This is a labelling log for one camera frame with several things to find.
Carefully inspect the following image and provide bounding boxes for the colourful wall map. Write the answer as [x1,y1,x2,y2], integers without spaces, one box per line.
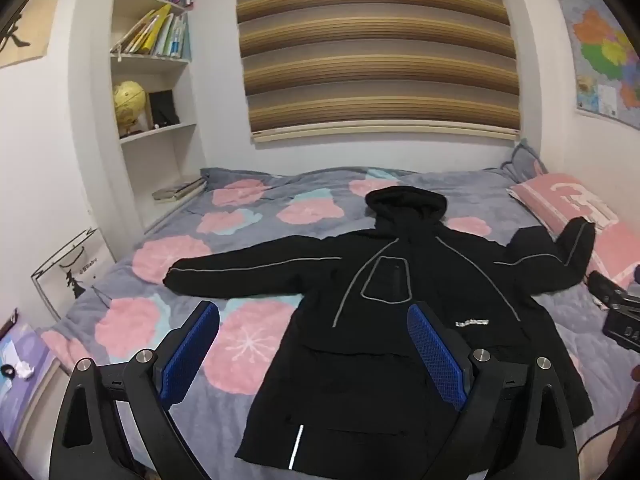
[559,0,639,129]

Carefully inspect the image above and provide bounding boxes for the leaning yellow books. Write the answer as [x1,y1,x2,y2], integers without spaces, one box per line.
[111,4,189,58]

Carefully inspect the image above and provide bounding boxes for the brown striped window blind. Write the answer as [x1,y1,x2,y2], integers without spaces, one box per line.
[236,0,521,142]

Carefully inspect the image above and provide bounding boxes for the calligraphy wall scroll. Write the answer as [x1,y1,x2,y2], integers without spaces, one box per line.
[0,0,58,68]

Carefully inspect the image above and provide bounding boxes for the black hooded jacket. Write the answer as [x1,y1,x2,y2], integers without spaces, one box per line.
[164,186,596,479]

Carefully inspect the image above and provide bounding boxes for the black picture frame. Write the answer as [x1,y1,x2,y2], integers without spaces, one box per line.
[148,90,180,128]

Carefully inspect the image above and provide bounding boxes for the grey pillow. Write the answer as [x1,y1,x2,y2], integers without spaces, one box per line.
[500,139,548,183]

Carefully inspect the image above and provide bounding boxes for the white bookshelf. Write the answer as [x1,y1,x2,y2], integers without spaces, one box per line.
[108,0,205,232]

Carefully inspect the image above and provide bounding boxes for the grey floral bed cover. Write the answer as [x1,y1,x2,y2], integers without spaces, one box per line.
[42,168,639,479]

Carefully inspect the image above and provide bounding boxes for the purple bedside box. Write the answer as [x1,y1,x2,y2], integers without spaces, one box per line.
[0,311,60,453]

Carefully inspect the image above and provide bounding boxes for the yellow globe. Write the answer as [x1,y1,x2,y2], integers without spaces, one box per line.
[113,80,146,138]

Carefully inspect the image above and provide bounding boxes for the black cable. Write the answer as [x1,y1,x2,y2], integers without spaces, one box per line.
[574,404,640,461]

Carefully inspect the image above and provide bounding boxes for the stack of books on shelf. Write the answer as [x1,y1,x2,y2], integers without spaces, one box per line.
[152,177,205,203]

